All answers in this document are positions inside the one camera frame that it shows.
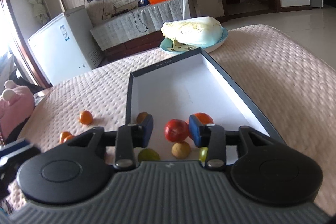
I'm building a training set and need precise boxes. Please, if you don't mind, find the napa cabbage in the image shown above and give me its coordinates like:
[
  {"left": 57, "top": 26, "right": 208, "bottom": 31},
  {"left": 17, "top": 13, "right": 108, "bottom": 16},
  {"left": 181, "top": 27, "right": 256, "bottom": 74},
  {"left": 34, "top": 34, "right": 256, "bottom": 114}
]
[{"left": 161, "top": 16, "right": 222, "bottom": 45}]

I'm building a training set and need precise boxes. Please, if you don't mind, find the small brown longan fruit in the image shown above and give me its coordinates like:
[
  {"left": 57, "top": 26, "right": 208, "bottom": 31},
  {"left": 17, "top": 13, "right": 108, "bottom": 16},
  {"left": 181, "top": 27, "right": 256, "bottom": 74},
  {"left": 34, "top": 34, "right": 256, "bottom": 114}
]
[{"left": 171, "top": 141, "right": 191, "bottom": 159}]

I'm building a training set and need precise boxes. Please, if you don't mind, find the cloth covered tv cabinet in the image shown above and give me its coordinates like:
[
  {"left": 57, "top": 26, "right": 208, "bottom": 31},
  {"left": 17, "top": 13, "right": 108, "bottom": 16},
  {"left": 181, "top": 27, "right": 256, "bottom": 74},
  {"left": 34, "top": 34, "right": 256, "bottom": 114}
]
[{"left": 91, "top": 0, "right": 191, "bottom": 61}]

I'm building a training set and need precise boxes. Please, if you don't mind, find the small orange tangerine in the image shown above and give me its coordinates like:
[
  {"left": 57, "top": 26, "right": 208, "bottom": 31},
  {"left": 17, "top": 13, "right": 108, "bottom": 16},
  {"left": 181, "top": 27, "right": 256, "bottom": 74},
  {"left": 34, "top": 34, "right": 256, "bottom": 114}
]
[{"left": 79, "top": 110, "right": 93, "bottom": 125}]

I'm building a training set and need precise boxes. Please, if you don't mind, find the white chest freezer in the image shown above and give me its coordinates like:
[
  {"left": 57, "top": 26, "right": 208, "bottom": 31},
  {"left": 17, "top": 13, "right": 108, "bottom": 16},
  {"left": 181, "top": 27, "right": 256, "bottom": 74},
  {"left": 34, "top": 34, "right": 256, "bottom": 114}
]
[{"left": 28, "top": 6, "right": 103, "bottom": 86}]

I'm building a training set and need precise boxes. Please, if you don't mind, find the black hanging cable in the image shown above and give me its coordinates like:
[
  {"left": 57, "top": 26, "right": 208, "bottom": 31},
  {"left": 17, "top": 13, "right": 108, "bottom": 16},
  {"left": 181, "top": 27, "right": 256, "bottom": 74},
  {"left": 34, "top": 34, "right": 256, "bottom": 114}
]
[{"left": 129, "top": 7, "right": 149, "bottom": 33}]

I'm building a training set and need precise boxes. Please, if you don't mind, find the pink plush toy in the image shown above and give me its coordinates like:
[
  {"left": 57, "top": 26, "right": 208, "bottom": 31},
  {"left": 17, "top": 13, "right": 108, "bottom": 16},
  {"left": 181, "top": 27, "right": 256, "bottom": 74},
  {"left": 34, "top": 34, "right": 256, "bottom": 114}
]
[{"left": 1, "top": 80, "right": 35, "bottom": 141}]

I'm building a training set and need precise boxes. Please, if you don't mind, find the orange mandarin in tray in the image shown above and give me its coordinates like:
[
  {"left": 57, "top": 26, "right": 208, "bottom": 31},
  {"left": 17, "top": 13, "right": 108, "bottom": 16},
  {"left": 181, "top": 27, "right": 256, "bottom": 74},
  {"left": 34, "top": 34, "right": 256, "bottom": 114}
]
[{"left": 194, "top": 112, "right": 214, "bottom": 125}]

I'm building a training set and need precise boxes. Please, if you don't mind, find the dark brown round fruit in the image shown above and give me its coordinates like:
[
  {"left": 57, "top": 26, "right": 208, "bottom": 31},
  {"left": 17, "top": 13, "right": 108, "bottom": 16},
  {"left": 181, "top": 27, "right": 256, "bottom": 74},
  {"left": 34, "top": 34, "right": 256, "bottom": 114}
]
[{"left": 136, "top": 112, "right": 148, "bottom": 124}]

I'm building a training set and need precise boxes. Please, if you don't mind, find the green tomato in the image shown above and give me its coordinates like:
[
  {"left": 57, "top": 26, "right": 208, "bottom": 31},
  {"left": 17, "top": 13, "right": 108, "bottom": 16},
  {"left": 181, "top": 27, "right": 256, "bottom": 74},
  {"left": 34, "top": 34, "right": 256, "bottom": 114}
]
[{"left": 199, "top": 147, "right": 208, "bottom": 162}]

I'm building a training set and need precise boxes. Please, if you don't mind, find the large red apple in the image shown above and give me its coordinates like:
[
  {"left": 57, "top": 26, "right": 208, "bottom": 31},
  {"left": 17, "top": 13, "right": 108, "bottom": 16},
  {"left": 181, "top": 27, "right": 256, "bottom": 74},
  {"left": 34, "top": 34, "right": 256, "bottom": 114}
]
[{"left": 164, "top": 119, "right": 189, "bottom": 142}]

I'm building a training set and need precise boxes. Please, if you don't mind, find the round orange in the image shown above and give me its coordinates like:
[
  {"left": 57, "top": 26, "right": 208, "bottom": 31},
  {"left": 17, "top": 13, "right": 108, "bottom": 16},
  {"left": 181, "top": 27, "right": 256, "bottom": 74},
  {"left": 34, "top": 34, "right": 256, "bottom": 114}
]
[{"left": 59, "top": 131, "right": 74, "bottom": 144}]

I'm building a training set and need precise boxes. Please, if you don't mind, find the dark grey cardboard tray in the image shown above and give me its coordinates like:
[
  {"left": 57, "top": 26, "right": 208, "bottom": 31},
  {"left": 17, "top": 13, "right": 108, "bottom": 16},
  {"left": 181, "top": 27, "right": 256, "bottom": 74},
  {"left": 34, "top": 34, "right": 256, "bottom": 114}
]
[{"left": 126, "top": 50, "right": 283, "bottom": 160}]

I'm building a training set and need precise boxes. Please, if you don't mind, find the pink quilted bedspread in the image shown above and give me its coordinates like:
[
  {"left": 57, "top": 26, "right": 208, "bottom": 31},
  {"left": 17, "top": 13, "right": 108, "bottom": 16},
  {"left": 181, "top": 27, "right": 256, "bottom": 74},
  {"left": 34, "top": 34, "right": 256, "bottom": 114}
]
[{"left": 20, "top": 25, "right": 335, "bottom": 214}]

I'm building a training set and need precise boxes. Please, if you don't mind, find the light blue plate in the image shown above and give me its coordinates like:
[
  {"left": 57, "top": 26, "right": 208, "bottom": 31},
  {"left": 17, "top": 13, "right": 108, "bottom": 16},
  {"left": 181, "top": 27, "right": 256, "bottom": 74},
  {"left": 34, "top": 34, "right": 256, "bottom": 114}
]
[{"left": 160, "top": 27, "right": 228, "bottom": 55}]

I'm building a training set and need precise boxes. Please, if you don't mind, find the yellow green fruit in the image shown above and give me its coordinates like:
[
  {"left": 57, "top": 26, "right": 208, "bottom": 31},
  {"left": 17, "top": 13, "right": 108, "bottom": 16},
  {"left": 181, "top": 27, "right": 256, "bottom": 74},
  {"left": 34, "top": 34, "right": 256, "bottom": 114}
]
[{"left": 138, "top": 148, "right": 161, "bottom": 162}]

